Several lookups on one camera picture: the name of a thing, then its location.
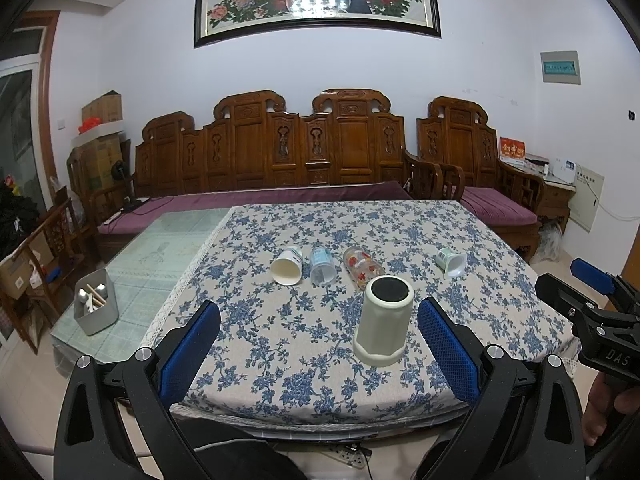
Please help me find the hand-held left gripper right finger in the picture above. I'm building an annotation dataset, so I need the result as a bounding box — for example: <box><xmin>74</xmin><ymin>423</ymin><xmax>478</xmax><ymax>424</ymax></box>
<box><xmin>417</xmin><ymin>297</ymin><xmax>587</xmax><ymax>480</ymax></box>

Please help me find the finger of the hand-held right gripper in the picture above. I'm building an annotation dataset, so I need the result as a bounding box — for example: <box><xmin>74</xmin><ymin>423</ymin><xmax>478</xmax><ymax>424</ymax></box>
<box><xmin>571</xmin><ymin>258</ymin><xmax>640</xmax><ymax>313</ymax></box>
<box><xmin>534</xmin><ymin>273</ymin><xmax>603</xmax><ymax>323</ymax></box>

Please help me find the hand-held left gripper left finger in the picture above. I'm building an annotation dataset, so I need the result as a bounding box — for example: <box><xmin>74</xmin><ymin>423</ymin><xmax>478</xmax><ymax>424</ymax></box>
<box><xmin>53</xmin><ymin>301</ymin><xmax>221</xmax><ymax>480</ymax></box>

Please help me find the cream ceramic cup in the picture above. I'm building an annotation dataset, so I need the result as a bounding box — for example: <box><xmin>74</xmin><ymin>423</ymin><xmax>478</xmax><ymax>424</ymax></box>
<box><xmin>352</xmin><ymin>275</ymin><xmax>415</xmax><ymax>365</ymax></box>

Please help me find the small white green cup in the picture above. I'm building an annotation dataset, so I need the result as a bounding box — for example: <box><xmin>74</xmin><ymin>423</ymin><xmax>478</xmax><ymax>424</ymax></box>
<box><xmin>433</xmin><ymin>247</ymin><xmax>469</xmax><ymax>280</ymax></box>

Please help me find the white paper cup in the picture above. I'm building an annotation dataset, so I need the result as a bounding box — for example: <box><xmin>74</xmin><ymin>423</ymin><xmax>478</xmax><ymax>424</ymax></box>
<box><xmin>270</xmin><ymin>246</ymin><xmax>305</xmax><ymax>286</ymax></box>

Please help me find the red-flowered glass cup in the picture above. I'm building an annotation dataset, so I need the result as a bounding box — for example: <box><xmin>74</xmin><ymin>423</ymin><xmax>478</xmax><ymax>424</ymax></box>
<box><xmin>342</xmin><ymin>246</ymin><xmax>385</xmax><ymax>291</ymax></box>

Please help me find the clear blue-label plastic cup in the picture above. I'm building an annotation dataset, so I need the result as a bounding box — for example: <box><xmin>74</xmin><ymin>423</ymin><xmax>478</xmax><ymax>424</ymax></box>
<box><xmin>309</xmin><ymin>245</ymin><xmax>338</xmax><ymax>286</ymax></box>

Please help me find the person's right hand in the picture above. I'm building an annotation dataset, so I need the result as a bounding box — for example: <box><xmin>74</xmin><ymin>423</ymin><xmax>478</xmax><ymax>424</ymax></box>
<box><xmin>583</xmin><ymin>374</ymin><xmax>624</xmax><ymax>447</ymax></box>

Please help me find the clear plastic bag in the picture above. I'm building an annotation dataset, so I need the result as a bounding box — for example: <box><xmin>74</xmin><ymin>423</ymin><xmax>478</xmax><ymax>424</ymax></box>
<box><xmin>536</xmin><ymin>219</ymin><xmax>567</xmax><ymax>262</ymax></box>

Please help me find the wooden side table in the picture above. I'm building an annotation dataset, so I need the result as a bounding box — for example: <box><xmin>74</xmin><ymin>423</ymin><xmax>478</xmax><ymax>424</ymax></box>
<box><xmin>541</xmin><ymin>174</ymin><xmax>577</xmax><ymax>235</ymax></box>

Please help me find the grey cutlery holder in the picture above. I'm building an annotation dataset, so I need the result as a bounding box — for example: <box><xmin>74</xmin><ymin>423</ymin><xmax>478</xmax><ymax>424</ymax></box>
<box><xmin>73</xmin><ymin>268</ymin><xmax>120</xmax><ymax>337</ymax></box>

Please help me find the short purple seat cushion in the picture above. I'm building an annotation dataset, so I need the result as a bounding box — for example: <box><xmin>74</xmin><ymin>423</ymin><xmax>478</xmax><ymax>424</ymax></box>
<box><xmin>459</xmin><ymin>186</ymin><xmax>539</xmax><ymax>226</ymax></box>

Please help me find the blue floral tablecloth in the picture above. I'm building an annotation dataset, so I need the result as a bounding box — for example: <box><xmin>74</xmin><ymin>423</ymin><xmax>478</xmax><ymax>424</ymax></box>
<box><xmin>139</xmin><ymin>200</ymin><xmax>583</xmax><ymax>428</ymax></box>

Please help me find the person's dark clothing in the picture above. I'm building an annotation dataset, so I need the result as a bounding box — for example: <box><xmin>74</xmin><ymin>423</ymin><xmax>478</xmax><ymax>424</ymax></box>
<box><xmin>169</xmin><ymin>416</ymin><xmax>307</xmax><ymax>480</ymax></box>

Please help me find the white power strip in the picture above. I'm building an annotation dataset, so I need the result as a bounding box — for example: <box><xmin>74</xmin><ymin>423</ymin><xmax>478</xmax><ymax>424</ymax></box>
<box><xmin>319</xmin><ymin>441</ymin><xmax>374</xmax><ymax>470</ymax></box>

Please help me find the red gift box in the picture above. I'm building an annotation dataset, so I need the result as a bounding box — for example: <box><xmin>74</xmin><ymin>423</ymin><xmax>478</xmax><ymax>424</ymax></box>
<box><xmin>498</xmin><ymin>136</ymin><xmax>527</xmax><ymax>162</ymax></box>

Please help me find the long purple seat cushion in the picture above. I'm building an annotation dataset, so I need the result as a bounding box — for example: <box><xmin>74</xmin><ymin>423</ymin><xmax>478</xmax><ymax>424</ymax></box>
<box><xmin>97</xmin><ymin>182</ymin><xmax>414</xmax><ymax>236</ymax></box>

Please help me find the wooden side chair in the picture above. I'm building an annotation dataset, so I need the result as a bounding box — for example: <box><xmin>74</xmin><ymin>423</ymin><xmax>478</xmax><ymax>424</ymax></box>
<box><xmin>0</xmin><ymin>197</ymin><xmax>77</xmax><ymax>357</ymax></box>

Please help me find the carved wooden armchair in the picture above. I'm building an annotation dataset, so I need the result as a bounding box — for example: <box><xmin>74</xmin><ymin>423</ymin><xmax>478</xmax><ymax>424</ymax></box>
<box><xmin>403</xmin><ymin>96</ymin><xmax>547</xmax><ymax>264</ymax></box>

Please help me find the black desk fan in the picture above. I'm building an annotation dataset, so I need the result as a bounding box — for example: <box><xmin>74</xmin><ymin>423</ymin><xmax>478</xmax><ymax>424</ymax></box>
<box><xmin>110</xmin><ymin>159</ymin><xmax>152</xmax><ymax>212</ymax></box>

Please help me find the large cardboard box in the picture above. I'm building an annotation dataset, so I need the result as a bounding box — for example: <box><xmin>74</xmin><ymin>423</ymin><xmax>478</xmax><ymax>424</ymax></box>
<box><xmin>71</xmin><ymin>132</ymin><xmax>127</xmax><ymax>192</ymax></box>

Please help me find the carved wooden sofa bench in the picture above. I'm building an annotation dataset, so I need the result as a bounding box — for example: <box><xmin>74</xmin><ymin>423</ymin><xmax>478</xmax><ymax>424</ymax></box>
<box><xmin>94</xmin><ymin>89</ymin><xmax>417</xmax><ymax>263</ymax></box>

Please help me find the small cardboard box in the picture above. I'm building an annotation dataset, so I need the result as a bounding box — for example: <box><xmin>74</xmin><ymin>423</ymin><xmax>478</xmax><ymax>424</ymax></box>
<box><xmin>81</xmin><ymin>90</ymin><xmax>124</xmax><ymax>124</ymax></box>

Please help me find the wood-framed door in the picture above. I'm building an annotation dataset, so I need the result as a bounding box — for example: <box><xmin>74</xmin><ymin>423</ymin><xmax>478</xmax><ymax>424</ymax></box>
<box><xmin>0</xmin><ymin>10</ymin><xmax>61</xmax><ymax>201</ymax></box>

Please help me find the white wall cabinet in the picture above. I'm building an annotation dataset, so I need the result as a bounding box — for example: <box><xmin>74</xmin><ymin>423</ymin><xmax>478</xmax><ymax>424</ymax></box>
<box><xmin>569</xmin><ymin>162</ymin><xmax>606</xmax><ymax>234</ymax></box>

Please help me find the white cable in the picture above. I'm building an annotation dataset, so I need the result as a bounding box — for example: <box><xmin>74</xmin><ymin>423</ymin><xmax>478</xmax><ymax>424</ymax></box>
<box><xmin>191</xmin><ymin>438</ymin><xmax>263</xmax><ymax>455</ymax></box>

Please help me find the wall electrical panel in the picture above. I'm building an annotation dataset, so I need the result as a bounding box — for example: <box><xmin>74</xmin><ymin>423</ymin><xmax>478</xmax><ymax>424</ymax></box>
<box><xmin>540</xmin><ymin>50</ymin><xmax>583</xmax><ymax>86</ymax></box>

